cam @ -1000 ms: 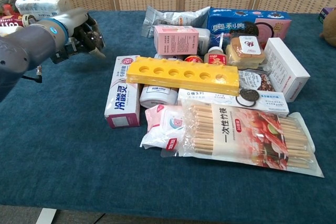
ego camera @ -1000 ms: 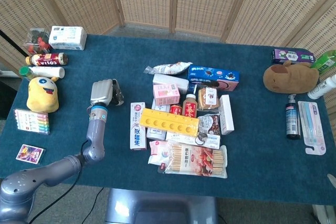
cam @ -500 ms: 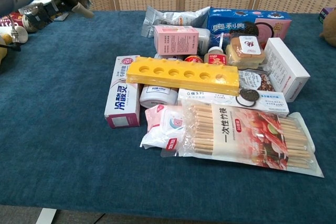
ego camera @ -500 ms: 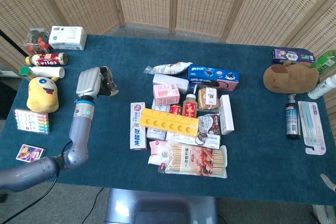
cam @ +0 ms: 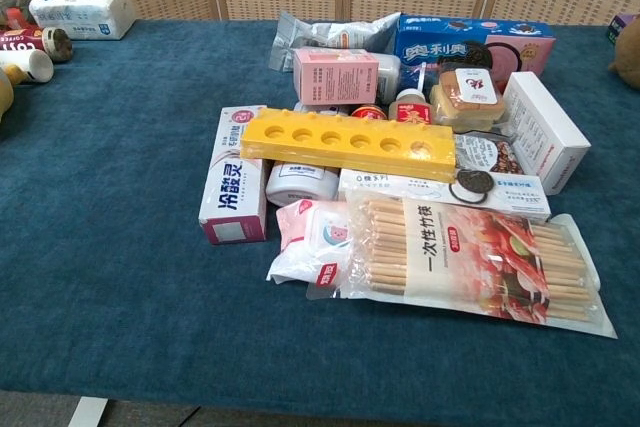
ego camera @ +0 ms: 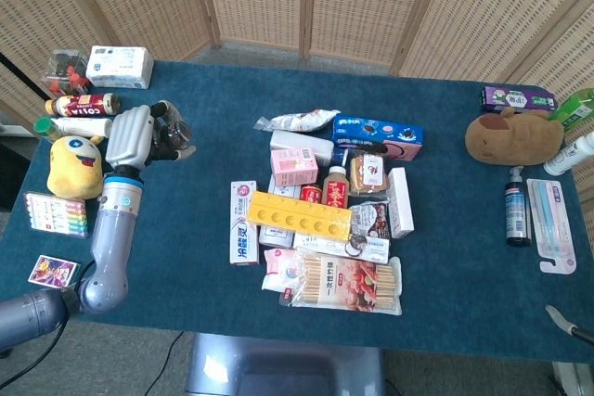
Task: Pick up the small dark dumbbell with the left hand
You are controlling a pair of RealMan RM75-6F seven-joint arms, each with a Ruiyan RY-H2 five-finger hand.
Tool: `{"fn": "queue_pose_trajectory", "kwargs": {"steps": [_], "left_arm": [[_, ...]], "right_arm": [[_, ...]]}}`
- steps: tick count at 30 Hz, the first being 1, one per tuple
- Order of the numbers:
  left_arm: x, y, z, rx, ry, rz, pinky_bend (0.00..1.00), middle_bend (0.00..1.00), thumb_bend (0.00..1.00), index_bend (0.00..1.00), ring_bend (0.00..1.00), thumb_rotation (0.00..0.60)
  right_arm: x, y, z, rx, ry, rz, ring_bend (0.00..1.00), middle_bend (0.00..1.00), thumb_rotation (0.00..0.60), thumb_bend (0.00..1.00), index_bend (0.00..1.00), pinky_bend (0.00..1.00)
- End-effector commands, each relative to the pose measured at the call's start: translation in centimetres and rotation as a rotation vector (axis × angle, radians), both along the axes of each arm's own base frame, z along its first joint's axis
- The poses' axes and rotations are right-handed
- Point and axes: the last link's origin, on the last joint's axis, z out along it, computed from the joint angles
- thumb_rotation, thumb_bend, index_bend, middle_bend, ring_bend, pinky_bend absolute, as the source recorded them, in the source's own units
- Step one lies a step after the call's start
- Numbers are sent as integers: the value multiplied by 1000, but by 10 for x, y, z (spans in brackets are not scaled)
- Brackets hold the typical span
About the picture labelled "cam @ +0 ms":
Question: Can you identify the pink white wipes pack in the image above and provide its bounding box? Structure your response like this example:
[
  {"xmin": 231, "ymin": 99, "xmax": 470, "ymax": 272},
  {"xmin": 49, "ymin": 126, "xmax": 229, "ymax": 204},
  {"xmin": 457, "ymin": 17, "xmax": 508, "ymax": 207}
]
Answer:
[{"xmin": 265, "ymin": 198, "xmax": 352, "ymax": 284}]

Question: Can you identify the purple green small box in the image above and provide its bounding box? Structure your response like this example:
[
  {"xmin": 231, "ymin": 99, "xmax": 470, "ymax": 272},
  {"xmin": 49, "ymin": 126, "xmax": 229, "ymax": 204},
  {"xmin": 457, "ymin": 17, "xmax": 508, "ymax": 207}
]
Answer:
[{"xmin": 605, "ymin": 13, "xmax": 640, "ymax": 45}]

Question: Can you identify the silver snack bag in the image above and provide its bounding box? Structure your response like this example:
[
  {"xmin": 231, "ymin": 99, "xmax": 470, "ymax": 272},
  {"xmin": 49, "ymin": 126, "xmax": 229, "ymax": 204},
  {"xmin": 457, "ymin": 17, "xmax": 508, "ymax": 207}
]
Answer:
[{"xmin": 268, "ymin": 10, "xmax": 403, "ymax": 74}]

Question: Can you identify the red lidded small jar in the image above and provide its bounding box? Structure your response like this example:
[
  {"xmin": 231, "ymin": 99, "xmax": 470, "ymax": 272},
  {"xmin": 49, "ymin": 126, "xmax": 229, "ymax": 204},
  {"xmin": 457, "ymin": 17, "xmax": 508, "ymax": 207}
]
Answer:
[{"xmin": 349, "ymin": 103, "xmax": 390, "ymax": 121}]

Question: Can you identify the white carton with red print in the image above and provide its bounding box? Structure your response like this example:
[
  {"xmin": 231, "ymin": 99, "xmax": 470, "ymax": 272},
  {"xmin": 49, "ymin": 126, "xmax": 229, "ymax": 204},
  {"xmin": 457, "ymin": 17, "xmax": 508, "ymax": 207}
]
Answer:
[{"xmin": 501, "ymin": 71, "xmax": 593, "ymax": 196}]

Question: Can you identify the white table leg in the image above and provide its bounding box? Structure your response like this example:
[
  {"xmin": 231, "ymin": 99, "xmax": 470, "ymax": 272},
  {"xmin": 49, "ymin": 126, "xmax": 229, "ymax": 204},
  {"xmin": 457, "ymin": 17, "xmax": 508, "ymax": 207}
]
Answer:
[{"xmin": 66, "ymin": 396, "xmax": 109, "ymax": 427}]

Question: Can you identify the disposable bamboo chopsticks bag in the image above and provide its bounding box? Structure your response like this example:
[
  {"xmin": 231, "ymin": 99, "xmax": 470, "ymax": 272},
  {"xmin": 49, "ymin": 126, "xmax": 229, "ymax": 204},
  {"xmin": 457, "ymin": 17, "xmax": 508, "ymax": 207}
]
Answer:
[{"xmin": 305, "ymin": 190, "xmax": 619, "ymax": 340}]

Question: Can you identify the pink carton box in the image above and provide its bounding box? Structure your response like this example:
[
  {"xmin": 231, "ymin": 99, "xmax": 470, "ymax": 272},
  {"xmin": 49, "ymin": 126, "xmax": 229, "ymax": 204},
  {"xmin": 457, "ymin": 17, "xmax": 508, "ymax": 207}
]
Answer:
[{"xmin": 292, "ymin": 47, "xmax": 381, "ymax": 106}]

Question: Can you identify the white plastic container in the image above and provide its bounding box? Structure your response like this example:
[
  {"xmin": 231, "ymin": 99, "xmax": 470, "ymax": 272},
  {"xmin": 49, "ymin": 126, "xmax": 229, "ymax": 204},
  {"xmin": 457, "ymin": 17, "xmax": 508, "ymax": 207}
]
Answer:
[{"xmin": 374, "ymin": 52, "xmax": 403, "ymax": 104}]

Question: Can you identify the clear plastic bag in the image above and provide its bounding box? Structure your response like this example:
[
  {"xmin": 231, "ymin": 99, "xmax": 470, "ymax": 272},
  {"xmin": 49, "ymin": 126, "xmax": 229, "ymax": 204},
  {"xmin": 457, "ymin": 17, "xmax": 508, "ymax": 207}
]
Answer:
[{"xmin": 0, "ymin": 0, "xmax": 36, "ymax": 31}]

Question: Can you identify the long white Oreo box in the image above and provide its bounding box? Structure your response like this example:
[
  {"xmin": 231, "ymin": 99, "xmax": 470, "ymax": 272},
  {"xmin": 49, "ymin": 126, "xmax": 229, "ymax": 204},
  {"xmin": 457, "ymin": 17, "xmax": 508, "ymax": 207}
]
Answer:
[{"xmin": 337, "ymin": 167, "xmax": 553, "ymax": 225}]

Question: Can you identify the white pink toothpaste box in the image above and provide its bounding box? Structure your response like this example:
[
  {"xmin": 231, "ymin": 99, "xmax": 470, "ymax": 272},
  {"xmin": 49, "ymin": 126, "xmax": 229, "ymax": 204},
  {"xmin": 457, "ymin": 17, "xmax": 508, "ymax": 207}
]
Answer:
[{"xmin": 197, "ymin": 105, "xmax": 270, "ymax": 247}]

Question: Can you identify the white box under tray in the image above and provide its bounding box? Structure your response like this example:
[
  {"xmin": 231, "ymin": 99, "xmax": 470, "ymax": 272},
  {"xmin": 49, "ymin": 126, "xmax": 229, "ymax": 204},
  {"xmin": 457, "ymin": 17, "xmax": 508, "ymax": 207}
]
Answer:
[{"xmin": 293, "ymin": 100, "xmax": 352, "ymax": 117}]

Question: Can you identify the white round jar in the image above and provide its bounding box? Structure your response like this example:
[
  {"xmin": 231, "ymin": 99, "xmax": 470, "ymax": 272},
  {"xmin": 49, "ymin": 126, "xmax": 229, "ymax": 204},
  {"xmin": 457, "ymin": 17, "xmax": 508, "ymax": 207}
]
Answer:
[{"xmin": 264, "ymin": 160, "xmax": 342, "ymax": 208}]

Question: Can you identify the wrapped sponge cake pack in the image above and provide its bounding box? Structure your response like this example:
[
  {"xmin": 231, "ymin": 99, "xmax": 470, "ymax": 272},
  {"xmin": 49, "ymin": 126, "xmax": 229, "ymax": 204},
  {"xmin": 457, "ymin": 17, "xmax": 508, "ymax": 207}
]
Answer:
[{"xmin": 429, "ymin": 67, "xmax": 508, "ymax": 128}]

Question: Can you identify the blue Oreo cookie box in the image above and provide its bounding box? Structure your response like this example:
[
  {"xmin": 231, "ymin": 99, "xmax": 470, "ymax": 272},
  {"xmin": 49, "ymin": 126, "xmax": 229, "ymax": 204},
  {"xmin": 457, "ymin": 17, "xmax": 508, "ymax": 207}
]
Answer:
[{"xmin": 393, "ymin": 13, "xmax": 558, "ymax": 91}]

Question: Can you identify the white tissue pack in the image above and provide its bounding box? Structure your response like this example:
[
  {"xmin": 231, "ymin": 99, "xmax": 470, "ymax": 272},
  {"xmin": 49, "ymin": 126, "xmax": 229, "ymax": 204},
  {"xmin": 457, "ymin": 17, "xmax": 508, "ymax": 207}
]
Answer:
[{"xmin": 28, "ymin": 0, "xmax": 138, "ymax": 42}]

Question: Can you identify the coffee bean pouch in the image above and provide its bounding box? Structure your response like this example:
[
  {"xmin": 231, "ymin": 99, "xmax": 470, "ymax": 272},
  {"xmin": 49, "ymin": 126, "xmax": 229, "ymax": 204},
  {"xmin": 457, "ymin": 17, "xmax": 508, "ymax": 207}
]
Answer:
[{"xmin": 453, "ymin": 130, "xmax": 527, "ymax": 176}]

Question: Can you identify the brown plush toy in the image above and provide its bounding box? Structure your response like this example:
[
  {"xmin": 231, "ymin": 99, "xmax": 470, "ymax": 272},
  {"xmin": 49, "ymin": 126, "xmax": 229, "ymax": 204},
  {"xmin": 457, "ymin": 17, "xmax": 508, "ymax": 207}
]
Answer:
[{"xmin": 607, "ymin": 16, "xmax": 640, "ymax": 92}]

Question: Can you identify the small bottle with red label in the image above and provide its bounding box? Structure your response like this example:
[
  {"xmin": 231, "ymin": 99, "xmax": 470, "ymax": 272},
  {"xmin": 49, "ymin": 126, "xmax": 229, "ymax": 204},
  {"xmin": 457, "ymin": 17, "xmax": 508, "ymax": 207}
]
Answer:
[{"xmin": 388, "ymin": 87, "xmax": 433, "ymax": 126}]

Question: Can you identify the blue tablecloth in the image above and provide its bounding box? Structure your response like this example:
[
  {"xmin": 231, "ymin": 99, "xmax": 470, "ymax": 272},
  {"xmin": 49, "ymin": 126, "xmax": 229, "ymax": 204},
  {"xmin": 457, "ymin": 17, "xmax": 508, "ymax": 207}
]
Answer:
[{"xmin": 0, "ymin": 19, "xmax": 640, "ymax": 419}]

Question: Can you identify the red coffee can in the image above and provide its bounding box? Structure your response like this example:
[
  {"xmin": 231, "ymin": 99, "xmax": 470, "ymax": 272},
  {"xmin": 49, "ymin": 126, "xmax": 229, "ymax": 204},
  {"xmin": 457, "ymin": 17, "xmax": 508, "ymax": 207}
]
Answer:
[{"xmin": 0, "ymin": 25, "xmax": 74, "ymax": 64}]

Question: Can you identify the yellow tray with round holes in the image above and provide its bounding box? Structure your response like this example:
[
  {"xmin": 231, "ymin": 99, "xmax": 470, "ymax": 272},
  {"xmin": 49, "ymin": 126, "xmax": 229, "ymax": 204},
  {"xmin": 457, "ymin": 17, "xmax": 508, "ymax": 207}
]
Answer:
[{"xmin": 239, "ymin": 106, "xmax": 458, "ymax": 184}]

